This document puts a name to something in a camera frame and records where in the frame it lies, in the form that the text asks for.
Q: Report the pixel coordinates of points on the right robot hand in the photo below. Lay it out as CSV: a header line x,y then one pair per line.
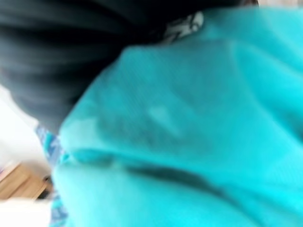
x,y
54,54

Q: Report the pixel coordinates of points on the teal garment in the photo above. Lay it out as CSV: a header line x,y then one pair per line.
x,y
184,132

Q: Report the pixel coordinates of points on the wooden furniture piece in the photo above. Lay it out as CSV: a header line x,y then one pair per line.
x,y
22,180

